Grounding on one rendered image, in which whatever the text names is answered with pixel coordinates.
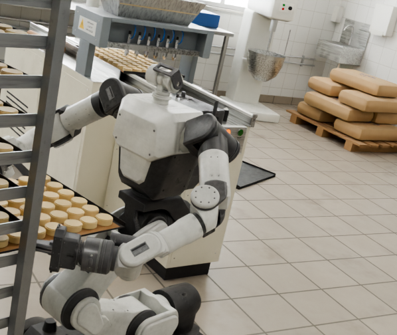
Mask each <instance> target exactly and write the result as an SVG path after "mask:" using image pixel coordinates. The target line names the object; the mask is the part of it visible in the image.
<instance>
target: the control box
mask: <svg viewBox="0 0 397 335"><path fill-rule="evenodd" d="M222 126H223V127H224V128H225V129H226V130H230V135H231V136H232V137H233V138H236V139H237V140H238V141H239V143H240V152H239V154H241V153H242V148H243V145H244V140H245V137H246V131H247V127H245V126H237V125H222ZM239 130H243V134H242V135H241V136H239V135H238V132H239Z"/></svg>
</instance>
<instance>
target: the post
mask: <svg viewBox="0 0 397 335"><path fill-rule="evenodd" d="M71 2H72V0H52V7H51V13H50V22H49V28H48V37H47V42H46V51H45V57H44V66H43V72H42V80H41V86H40V95H39V105H38V110H37V119H36V124H35V134H34V139H33V148H32V154H31V163H30V168H29V178H28V183H27V192H26V198H25V207H24V213H23V222H22V227H21V236H20V242H19V251H18V257H17V266H16V271H15V280H14V286H13V295H12V301H11V309H10V315H9V324H8V330H7V335H23V332H24V327H25V318H26V313H27V305H28V300H29V291H30V286H31V277H32V272H33V264H34V259H35V250H36V245H37V236H38V231H39V222H40V214H41V209H42V200H43V195H44V186H45V181H46V173H47V167H48V159H49V153H50V145H51V140H52V131H53V126H54V117H55V112H56V103H57V98H58V89H59V85H60V76H61V71H62V62H63V57H64V48H65V44H66V35H67V30H68V21H69V16H70V7H71Z"/></svg>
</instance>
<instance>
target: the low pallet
mask: <svg viewBox="0 0 397 335"><path fill-rule="evenodd" d="M286 112H289V113H290V114H291V118H290V122H292V123H294V124H305V125H316V126H317V130H316V133H315V134H316V135H318V136H320V137H324V138H342V139H344V140H346V142H345V146H344V149H346V150H348V151H350V152H396V153H397V141H372V140H356V139H354V138H352V137H350V136H348V135H346V134H344V133H341V132H339V131H337V130H336V129H335V128H334V123H331V122H318V121H316V120H313V119H311V118H309V117H307V116H305V115H303V114H301V113H299V112H298V111H295V110H286Z"/></svg>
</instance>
